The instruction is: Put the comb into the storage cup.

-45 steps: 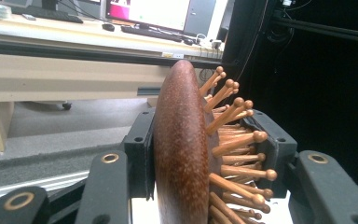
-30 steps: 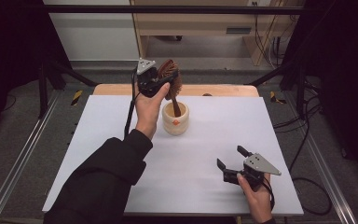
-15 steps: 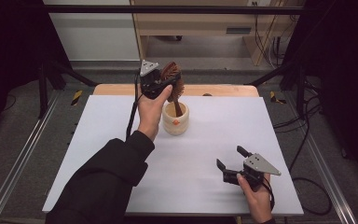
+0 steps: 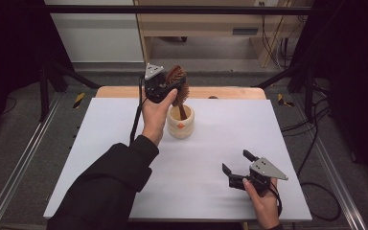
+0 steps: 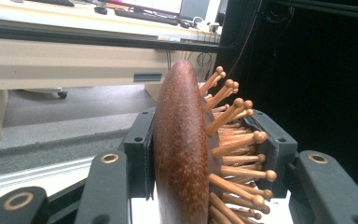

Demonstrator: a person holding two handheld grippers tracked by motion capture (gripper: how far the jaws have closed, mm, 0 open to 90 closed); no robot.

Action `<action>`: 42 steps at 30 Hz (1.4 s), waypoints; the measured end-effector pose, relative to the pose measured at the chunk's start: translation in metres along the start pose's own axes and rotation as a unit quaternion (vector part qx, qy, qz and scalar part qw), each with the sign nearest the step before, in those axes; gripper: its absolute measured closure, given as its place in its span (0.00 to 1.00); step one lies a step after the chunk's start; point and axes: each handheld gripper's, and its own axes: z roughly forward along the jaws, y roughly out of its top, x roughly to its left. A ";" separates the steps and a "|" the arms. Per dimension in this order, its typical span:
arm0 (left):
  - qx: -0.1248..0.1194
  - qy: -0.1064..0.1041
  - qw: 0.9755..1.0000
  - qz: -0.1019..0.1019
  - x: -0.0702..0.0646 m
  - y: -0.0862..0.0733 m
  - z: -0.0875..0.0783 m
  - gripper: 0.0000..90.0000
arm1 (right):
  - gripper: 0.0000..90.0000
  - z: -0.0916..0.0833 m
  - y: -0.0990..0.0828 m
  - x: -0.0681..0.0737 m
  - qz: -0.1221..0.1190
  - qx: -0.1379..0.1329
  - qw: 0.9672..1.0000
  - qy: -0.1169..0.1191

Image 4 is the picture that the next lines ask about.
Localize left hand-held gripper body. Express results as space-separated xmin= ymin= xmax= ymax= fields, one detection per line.
xmin=143 ymin=62 xmax=177 ymax=104

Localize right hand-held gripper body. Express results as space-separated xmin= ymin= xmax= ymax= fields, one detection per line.
xmin=228 ymin=156 xmax=289 ymax=197

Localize brown wooden hairbrush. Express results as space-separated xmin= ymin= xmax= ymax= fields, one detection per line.
xmin=165 ymin=64 xmax=191 ymax=122

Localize cream cup with orange mark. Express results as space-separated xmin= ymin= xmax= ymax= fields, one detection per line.
xmin=166 ymin=103 xmax=196 ymax=139

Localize person's left hand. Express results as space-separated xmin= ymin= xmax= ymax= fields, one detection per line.
xmin=140 ymin=87 xmax=179 ymax=147

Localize person's right hand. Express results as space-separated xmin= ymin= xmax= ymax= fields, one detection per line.
xmin=241 ymin=177 xmax=283 ymax=230

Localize white table board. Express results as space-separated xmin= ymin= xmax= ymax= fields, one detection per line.
xmin=43 ymin=97 xmax=313 ymax=223

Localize wooden board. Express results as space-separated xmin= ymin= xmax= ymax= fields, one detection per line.
xmin=95 ymin=85 xmax=267 ymax=101

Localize yellow black floor tape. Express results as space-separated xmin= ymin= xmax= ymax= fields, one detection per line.
xmin=73 ymin=92 xmax=86 ymax=109
xmin=276 ymin=93 xmax=296 ymax=108

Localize light wooden desk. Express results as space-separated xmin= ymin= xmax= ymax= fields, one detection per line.
xmin=133 ymin=0 xmax=314 ymax=69

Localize person's dark clothing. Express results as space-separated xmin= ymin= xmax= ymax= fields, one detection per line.
xmin=126 ymin=221 xmax=245 ymax=230

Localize white cabinet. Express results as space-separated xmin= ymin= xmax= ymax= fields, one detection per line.
xmin=43 ymin=0 xmax=145 ymax=63

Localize black metal stand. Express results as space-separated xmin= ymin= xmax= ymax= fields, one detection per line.
xmin=255 ymin=60 xmax=316 ymax=120
xmin=38 ymin=59 xmax=102 ymax=123

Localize black curtain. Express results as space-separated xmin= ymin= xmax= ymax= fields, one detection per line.
xmin=0 ymin=0 xmax=75 ymax=143
xmin=290 ymin=0 xmax=368 ymax=195

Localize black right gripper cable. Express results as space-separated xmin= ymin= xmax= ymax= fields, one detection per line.
xmin=268 ymin=184 xmax=284 ymax=219

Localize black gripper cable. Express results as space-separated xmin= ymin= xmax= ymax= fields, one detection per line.
xmin=268 ymin=184 xmax=284 ymax=219
xmin=128 ymin=75 xmax=146 ymax=146

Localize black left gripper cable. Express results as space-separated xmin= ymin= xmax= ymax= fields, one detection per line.
xmin=128 ymin=75 xmax=146 ymax=146

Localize black floor cables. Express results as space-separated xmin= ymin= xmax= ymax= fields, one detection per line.
xmin=280 ymin=80 xmax=333 ymax=177

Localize aluminium floor rail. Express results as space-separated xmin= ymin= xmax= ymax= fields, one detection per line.
xmin=0 ymin=92 xmax=63 ymax=230
xmin=310 ymin=135 xmax=368 ymax=230

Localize black floor cable loop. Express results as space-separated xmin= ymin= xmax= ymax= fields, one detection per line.
xmin=300 ymin=181 xmax=342 ymax=222

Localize black horizontal frame bar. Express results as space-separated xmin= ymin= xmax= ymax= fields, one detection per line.
xmin=22 ymin=4 xmax=314 ymax=15

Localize bundle of desk cables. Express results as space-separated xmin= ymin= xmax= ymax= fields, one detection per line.
xmin=259 ymin=1 xmax=303 ymax=70

